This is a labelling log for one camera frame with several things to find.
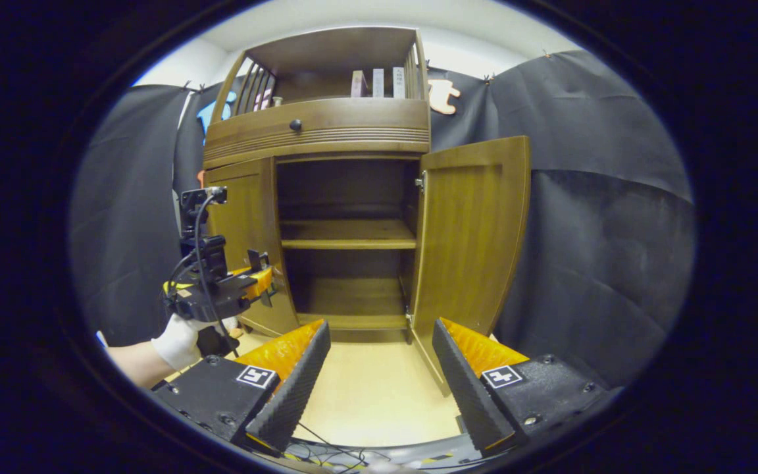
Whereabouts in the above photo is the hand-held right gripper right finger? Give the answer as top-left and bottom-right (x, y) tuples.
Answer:
(432, 317), (610, 457)

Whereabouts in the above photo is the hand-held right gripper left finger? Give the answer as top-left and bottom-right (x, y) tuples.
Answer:
(149, 321), (332, 460)

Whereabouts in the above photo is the wooden cabinet door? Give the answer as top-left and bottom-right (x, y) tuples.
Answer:
(409, 136), (532, 397)
(205, 157), (300, 338)

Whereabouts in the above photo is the brown wooden shoe cabinet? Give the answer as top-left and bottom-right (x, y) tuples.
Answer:
(201, 26), (434, 344)

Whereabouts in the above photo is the wooden inner cabinet shelf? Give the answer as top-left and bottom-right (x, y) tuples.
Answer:
(279, 219), (418, 251)

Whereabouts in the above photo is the wooden cabinet drawer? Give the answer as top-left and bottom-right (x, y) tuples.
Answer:
(203, 99), (432, 169)

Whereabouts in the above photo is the black backdrop cloth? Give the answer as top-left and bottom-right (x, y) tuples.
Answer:
(70, 51), (697, 390)

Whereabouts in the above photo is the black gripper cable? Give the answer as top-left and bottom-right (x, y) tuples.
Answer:
(167, 188), (240, 359)

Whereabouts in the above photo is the thin black cable bundle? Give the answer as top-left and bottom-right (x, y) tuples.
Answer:
(284, 421), (393, 471)

